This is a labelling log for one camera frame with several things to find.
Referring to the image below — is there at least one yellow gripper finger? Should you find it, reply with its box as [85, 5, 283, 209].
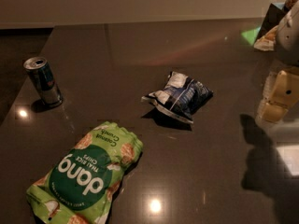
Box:
[261, 70, 299, 123]
[263, 72, 278, 100]

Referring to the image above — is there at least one blue chip bag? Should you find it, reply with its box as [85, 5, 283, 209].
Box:
[141, 71, 213, 124]

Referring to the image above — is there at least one green dang rice chips bag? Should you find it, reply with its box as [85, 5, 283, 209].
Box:
[26, 122, 143, 224]

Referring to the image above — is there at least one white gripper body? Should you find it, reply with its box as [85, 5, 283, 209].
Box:
[276, 1, 299, 66]

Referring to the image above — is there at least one crumpled light snack wrapper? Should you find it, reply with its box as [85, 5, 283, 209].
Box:
[253, 26, 278, 51]

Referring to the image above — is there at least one silver blue redbull can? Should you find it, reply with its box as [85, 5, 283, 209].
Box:
[23, 57, 63, 107]

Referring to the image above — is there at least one dark box in background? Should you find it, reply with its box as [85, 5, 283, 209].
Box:
[256, 3, 286, 39]

